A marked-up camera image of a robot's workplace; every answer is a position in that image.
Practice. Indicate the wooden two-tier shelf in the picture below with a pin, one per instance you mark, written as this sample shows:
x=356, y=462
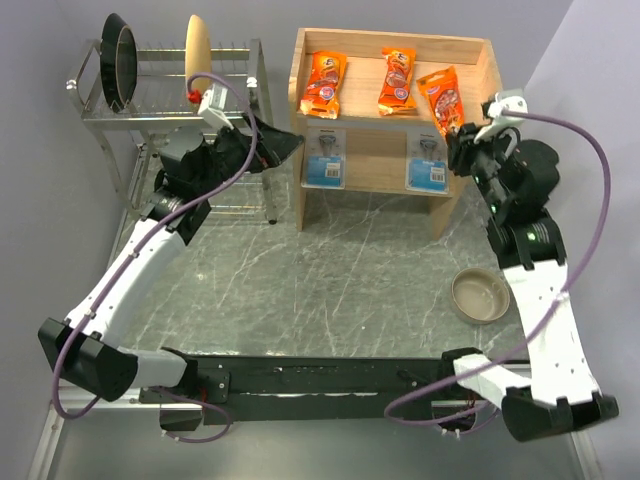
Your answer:
x=376, y=145

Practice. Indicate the black plate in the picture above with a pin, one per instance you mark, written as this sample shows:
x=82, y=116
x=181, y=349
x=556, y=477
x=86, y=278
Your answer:
x=118, y=63

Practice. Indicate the metal dish rack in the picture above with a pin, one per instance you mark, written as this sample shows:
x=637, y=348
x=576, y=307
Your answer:
x=159, y=103

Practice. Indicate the beige wooden plate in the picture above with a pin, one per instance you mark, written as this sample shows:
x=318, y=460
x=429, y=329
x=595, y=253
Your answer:
x=197, y=60

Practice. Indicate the aluminium frame rail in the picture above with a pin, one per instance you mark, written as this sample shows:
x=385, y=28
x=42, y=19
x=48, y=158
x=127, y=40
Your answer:
x=119, y=440

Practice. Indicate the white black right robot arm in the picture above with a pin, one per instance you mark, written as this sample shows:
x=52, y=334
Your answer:
x=515, y=177

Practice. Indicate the orange razor pack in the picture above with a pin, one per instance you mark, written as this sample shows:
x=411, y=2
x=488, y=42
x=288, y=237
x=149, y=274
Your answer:
x=320, y=97
x=441, y=91
x=395, y=96

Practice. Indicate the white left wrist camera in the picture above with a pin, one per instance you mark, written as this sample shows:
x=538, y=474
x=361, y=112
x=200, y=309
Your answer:
x=210, y=105

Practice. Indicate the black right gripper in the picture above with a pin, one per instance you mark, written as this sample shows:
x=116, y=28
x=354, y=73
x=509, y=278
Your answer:
x=461, y=146

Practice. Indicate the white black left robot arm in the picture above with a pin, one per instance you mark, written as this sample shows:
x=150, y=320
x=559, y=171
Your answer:
x=85, y=348

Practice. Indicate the beige ceramic bowl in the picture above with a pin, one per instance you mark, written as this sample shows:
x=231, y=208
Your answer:
x=479, y=296

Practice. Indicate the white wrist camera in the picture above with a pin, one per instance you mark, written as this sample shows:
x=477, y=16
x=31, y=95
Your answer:
x=210, y=105
x=499, y=111

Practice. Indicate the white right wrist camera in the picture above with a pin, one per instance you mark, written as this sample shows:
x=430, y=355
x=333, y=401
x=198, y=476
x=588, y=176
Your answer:
x=499, y=111

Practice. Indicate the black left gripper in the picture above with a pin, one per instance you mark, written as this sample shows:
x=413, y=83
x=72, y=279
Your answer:
x=272, y=147

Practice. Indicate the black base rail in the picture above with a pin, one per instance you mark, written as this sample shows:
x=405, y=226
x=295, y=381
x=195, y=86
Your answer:
x=279, y=388

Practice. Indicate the blue razor blister pack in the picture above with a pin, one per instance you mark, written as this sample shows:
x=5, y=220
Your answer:
x=426, y=167
x=324, y=164

